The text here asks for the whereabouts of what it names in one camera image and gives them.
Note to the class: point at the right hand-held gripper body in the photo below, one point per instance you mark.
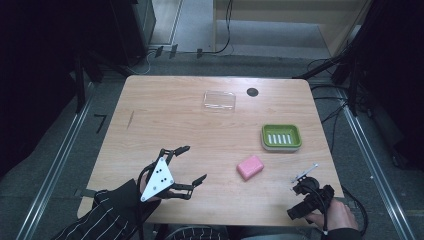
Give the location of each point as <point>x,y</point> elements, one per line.
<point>313,196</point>

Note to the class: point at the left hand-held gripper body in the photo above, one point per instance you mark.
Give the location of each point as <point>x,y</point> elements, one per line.
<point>156,180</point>

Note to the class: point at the pink soap bar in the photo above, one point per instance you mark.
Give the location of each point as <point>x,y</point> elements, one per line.
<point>250,167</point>

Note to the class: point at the green soap dish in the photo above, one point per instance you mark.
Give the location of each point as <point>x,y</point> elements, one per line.
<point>281,137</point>

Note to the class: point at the person's left hand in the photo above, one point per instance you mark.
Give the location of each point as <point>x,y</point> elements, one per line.
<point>143,185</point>

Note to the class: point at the person's right hand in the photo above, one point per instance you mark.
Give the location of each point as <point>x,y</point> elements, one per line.
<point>340,216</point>

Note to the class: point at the person's striped clothing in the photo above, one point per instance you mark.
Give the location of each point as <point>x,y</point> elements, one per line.
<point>196,233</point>

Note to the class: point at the clear plastic lid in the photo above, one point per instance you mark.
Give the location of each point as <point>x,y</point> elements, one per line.
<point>220,100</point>

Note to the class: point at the black round table grommet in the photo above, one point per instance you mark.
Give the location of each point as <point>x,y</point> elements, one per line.
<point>252,92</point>

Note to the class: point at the black metal stand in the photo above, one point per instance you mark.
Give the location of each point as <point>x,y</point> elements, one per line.
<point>351,83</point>
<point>79,86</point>

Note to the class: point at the dark cabinet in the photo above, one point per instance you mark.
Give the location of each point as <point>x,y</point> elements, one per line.
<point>133,30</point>

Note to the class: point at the light wooden furniture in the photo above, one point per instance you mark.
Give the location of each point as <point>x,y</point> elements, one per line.
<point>336,33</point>

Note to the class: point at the metal floor rail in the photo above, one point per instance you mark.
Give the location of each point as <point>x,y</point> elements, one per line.
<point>376,170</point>
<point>56,166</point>

